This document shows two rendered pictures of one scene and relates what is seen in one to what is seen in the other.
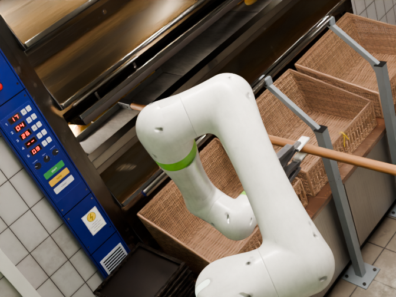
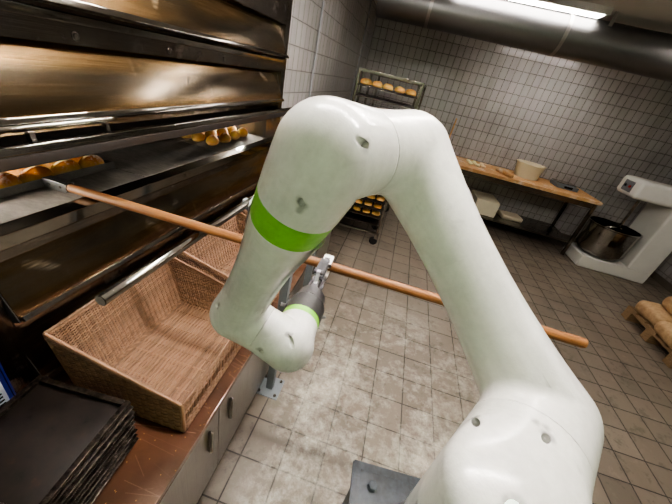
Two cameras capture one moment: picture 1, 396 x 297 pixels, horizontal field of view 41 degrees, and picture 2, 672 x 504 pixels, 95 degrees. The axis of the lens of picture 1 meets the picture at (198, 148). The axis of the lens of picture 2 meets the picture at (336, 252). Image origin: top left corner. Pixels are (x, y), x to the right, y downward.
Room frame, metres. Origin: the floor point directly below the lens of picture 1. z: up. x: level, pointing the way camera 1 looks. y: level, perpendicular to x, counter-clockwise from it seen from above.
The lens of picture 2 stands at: (0.82, 0.32, 1.72)
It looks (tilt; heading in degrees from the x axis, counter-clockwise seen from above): 30 degrees down; 308
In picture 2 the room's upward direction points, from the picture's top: 14 degrees clockwise
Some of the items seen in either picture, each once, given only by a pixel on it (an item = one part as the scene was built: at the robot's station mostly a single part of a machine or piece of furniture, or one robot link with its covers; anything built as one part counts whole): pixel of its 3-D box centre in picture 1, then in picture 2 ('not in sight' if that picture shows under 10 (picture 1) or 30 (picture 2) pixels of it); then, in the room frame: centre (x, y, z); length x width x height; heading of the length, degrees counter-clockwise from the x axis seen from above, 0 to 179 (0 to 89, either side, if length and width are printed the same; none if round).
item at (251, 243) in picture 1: (223, 208); (173, 328); (1.78, 0.01, 0.72); 0.56 x 0.49 x 0.28; 123
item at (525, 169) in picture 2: not in sight; (528, 170); (1.94, -5.31, 1.01); 0.43 x 0.43 x 0.21
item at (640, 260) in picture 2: not in sight; (628, 228); (0.46, -5.65, 0.66); 1.00 x 0.66 x 1.32; 32
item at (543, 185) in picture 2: not in sight; (502, 202); (2.03, -5.16, 0.45); 2.20 x 0.80 x 0.90; 32
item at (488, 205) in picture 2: not in sight; (482, 203); (2.27, -5.01, 0.35); 0.50 x 0.36 x 0.24; 123
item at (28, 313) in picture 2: (240, 71); (200, 195); (2.31, -0.35, 1.02); 1.79 x 0.11 x 0.19; 122
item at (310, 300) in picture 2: not in sight; (302, 311); (1.21, -0.11, 1.20); 0.12 x 0.06 x 0.09; 33
